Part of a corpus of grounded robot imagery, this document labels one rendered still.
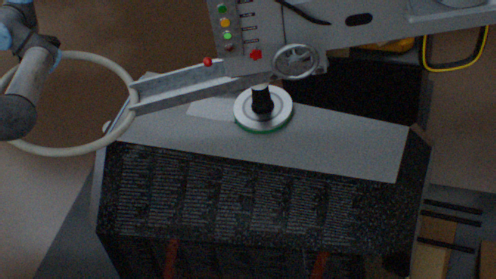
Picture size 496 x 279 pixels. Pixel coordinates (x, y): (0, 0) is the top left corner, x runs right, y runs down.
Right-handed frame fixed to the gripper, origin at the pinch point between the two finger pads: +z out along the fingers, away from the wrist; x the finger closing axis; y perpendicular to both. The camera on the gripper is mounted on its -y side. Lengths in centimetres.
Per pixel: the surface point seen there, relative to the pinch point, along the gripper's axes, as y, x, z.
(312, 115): -72, 70, -3
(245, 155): -43, 70, 2
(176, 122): -33, 40, 7
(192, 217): -22, 70, 22
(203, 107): -44, 41, 5
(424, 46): -102, 84, -33
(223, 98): -52, 42, 3
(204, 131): -38, 51, 5
